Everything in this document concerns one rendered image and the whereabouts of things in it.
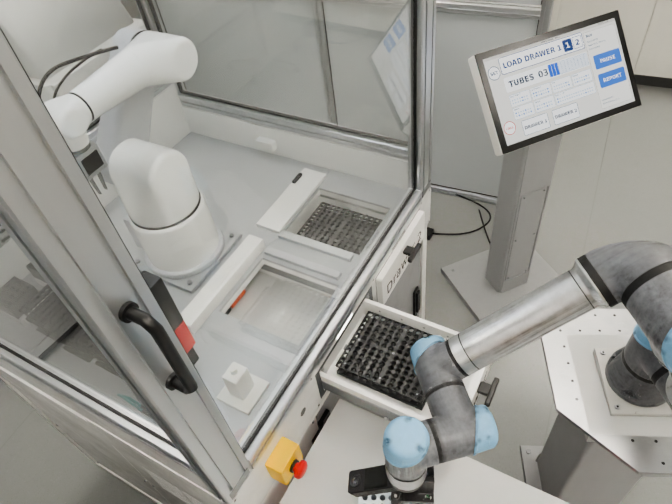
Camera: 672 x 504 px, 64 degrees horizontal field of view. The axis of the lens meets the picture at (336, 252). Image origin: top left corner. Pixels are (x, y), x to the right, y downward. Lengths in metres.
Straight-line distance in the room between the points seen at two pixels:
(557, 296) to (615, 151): 2.57
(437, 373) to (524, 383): 1.37
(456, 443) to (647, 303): 0.37
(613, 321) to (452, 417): 0.77
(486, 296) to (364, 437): 1.31
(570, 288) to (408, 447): 0.37
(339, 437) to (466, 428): 0.49
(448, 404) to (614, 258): 0.36
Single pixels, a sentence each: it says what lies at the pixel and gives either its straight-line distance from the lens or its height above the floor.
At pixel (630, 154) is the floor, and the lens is 3.50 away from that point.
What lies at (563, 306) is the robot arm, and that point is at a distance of 0.97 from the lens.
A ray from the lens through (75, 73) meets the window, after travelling 0.59.
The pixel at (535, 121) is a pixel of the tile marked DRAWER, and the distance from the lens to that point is 1.82.
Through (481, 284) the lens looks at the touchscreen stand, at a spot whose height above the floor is 0.04.
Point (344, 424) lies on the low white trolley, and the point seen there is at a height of 0.76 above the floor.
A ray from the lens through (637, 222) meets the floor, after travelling 3.08.
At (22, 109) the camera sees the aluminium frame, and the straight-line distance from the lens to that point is 0.55.
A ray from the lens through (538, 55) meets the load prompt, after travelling 1.87.
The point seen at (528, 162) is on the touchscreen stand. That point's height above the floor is 0.78.
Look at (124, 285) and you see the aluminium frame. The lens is 0.67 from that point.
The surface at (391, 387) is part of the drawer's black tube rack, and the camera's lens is 1.32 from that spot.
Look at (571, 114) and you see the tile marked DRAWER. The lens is 1.90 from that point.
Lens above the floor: 2.02
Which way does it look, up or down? 47 degrees down
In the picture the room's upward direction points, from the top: 9 degrees counter-clockwise
